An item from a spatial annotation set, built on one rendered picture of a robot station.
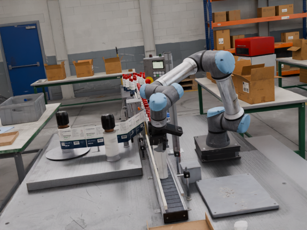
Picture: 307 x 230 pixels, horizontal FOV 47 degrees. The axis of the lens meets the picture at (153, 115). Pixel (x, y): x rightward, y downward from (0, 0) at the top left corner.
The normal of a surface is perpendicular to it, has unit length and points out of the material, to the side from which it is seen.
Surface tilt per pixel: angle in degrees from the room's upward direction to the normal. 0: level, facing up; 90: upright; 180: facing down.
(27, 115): 90
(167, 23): 90
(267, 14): 91
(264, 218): 0
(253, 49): 90
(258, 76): 100
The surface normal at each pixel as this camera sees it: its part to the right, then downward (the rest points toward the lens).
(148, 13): 0.07, 0.24
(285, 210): -0.11, -0.96
